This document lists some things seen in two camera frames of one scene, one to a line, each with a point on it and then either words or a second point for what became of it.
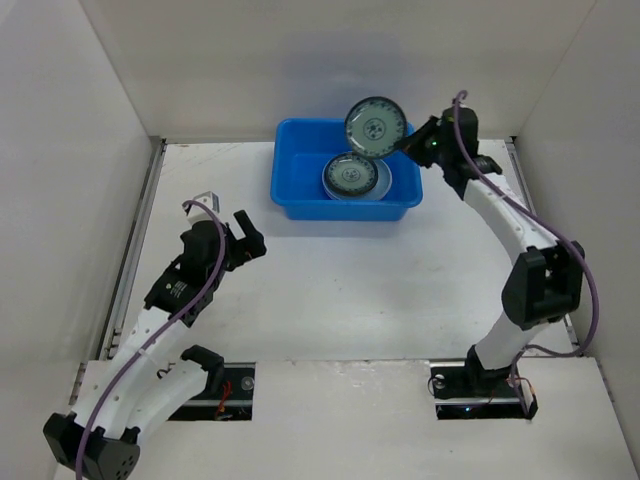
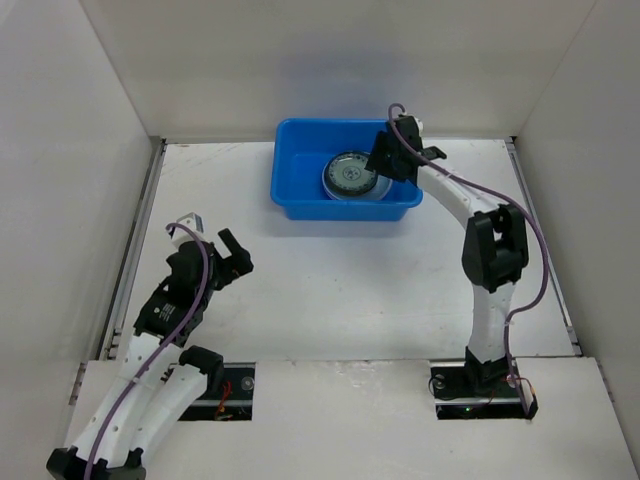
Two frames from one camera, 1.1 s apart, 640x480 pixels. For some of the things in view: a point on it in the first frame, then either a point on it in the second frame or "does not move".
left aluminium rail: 134,246 does not move
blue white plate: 374,125 → 345,172
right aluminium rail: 515,149 does not move
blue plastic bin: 300,151 does not move
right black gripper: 425,141 → 388,157
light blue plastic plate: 381,188 does not move
